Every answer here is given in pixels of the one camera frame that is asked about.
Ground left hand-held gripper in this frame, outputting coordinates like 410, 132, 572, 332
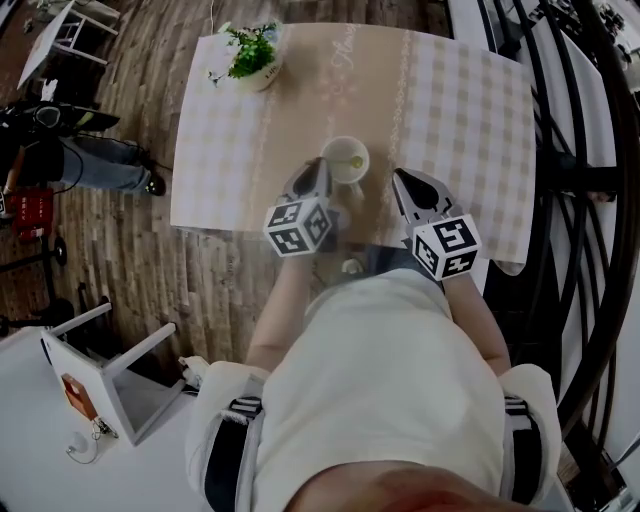
263, 156, 335, 259

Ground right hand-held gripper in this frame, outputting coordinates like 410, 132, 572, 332
391, 167, 483, 282

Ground white cup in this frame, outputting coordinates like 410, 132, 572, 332
319, 135, 371, 201

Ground person's left forearm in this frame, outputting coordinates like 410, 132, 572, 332
244, 252, 321, 371

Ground person's right forearm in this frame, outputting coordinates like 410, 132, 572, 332
442, 272, 512, 376

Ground checked beige tablecloth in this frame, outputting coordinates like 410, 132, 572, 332
169, 22, 537, 276

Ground person's trousers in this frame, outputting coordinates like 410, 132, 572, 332
319, 243, 431, 291

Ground potted green plant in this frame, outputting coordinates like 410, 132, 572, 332
207, 19, 287, 94

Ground person's white shirt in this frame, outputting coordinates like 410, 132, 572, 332
184, 267, 564, 512

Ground dark metal railing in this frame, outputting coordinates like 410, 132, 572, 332
479, 0, 640, 501

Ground white plastic bag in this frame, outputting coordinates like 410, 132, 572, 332
178, 355, 211, 391

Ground red plastic crate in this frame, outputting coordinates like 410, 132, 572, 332
7, 187, 55, 244

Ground black stand base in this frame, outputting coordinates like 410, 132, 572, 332
0, 234, 76, 331

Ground person's chin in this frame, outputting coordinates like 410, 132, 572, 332
289, 460, 551, 512

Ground orange box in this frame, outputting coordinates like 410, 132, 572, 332
60, 372, 99, 421

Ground small clear glass dome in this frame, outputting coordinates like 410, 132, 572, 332
66, 430, 99, 464

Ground black right shoulder strap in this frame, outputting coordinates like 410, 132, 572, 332
503, 395, 544, 504

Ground black shoulder strap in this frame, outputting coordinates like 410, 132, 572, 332
204, 396, 264, 512
503, 395, 544, 504

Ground black left shoulder strap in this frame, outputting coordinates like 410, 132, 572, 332
204, 396, 264, 512

